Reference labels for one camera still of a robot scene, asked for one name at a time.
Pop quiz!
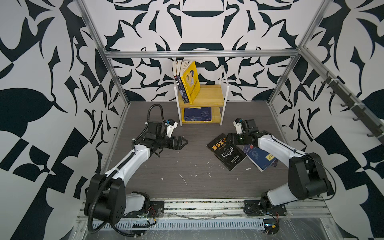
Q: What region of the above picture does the black Murphy's law book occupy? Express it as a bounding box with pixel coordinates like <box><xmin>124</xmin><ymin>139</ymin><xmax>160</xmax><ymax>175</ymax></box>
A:
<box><xmin>207</xmin><ymin>134</ymin><xmax>247</xmax><ymax>171</ymax></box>

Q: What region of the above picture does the navy Yijing book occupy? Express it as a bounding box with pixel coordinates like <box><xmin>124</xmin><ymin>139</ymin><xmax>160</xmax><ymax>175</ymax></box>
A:
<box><xmin>184</xmin><ymin>107</ymin><xmax>212</xmax><ymax>122</ymax></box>

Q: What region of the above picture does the yellow cartoon cover book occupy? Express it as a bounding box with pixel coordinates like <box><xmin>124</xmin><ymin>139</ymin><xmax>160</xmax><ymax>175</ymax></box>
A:
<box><xmin>180</xmin><ymin>61</ymin><xmax>201</xmax><ymax>105</ymax></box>

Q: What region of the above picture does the purple Guiguzi portrait book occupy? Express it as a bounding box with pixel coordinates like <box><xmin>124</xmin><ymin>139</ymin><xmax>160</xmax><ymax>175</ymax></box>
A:
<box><xmin>176</xmin><ymin>60</ymin><xmax>190</xmax><ymax>104</ymax></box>

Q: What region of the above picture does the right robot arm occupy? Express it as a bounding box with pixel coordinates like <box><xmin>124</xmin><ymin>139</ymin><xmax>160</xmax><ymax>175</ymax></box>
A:
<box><xmin>227</xmin><ymin>119</ymin><xmax>336</xmax><ymax>210</ymax></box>

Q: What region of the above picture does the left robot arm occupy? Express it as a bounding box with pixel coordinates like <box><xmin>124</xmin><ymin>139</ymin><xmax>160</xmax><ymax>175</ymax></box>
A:
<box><xmin>84</xmin><ymin>120</ymin><xmax>188</xmax><ymax>232</ymax></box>

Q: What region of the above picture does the navy book yellow label right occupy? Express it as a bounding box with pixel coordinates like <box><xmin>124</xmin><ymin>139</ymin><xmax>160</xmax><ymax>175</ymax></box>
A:
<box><xmin>243</xmin><ymin>145</ymin><xmax>277</xmax><ymax>172</ymax></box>

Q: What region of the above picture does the purple book under right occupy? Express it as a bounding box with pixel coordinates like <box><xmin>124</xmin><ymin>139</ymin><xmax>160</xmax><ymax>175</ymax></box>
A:
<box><xmin>271</xmin><ymin>159</ymin><xmax>279</xmax><ymax>168</ymax></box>

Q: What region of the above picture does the white wooden bookshelf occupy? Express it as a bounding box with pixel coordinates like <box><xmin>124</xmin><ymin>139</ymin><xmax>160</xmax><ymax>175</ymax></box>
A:
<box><xmin>174</xmin><ymin>66</ymin><xmax>230</xmax><ymax>126</ymax></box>

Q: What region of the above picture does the black book leaning on shelf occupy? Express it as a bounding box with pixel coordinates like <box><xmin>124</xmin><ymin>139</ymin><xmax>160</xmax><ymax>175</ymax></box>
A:
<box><xmin>173</xmin><ymin>61</ymin><xmax>181</xmax><ymax>92</ymax></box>

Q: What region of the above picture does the small electronics board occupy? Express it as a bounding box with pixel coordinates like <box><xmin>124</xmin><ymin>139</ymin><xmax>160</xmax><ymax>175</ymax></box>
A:
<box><xmin>263</xmin><ymin>219</ymin><xmax>280</xmax><ymax>236</ymax></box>

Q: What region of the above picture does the black corrugated cable hose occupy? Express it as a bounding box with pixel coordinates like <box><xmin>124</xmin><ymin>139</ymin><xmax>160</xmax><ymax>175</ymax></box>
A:
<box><xmin>86</xmin><ymin>103</ymin><xmax>167</xmax><ymax>238</ymax></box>

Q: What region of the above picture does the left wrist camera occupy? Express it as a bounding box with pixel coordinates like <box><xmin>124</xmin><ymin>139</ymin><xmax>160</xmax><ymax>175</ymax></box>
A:
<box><xmin>165</xmin><ymin>119</ymin><xmax>178</xmax><ymax>138</ymax></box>

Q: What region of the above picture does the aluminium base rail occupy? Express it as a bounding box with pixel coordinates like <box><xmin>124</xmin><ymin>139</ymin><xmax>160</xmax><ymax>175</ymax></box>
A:
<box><xmin>76</xmin><ymin>197</ymin><xmax>331</xmax><ymax>220</ymax></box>

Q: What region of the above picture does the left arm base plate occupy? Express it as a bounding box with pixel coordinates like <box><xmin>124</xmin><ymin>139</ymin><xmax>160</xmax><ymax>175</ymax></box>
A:
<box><xmin>124</xmin><ymin>201</ymin><xmax>165</xmax><ymax>218</ymax></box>

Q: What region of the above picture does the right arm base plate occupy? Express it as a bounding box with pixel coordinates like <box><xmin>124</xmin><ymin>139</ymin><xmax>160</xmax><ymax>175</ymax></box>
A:
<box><xmin>243</xmin><ymin>200</ymin><xmax>287</xmax><ymax>217</ymax></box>

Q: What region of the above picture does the white cable duct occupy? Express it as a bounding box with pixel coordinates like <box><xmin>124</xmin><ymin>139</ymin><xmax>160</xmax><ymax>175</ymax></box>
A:
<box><xmin>89</xmin><ymin>218</ymin><xmax>266</xmax><ymax>231</ymax></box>

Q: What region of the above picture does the aluminium frame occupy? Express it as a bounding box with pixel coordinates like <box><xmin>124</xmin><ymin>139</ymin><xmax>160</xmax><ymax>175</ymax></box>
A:
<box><xmin>73</xmin><ymin>0</ymin><xmax>384</xmax><ymax>145</ymax></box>

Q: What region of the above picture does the black hook rail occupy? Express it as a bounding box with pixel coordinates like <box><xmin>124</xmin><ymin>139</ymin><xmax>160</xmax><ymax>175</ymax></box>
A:
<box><xmin>322</xmin><ymin>71</ymin><xmax>384</xmax><ymax>145</ymax></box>

